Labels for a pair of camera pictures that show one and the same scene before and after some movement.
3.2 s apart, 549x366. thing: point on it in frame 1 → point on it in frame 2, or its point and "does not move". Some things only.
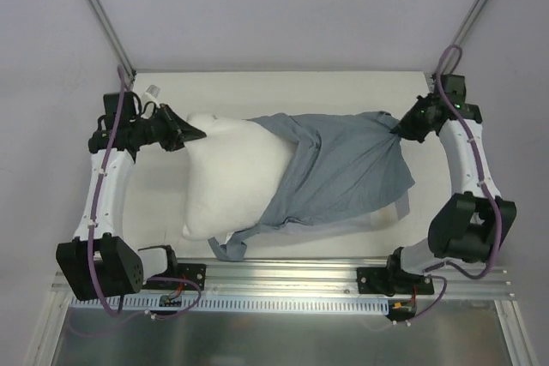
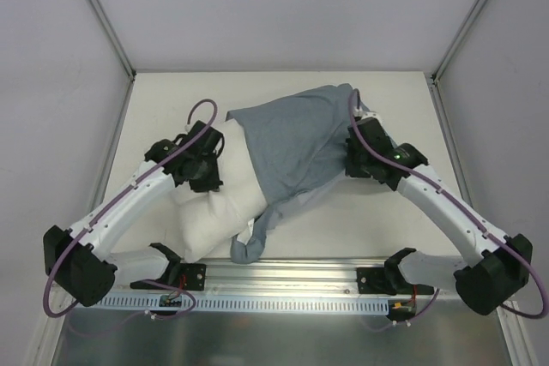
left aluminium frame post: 101,17 does not move
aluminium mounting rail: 335,276 does not move
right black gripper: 417,119 → 356,160
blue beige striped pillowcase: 350,170 → 298,144
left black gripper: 170,129 → 214,143
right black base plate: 383,280 does not move
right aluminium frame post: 477,8 does not move
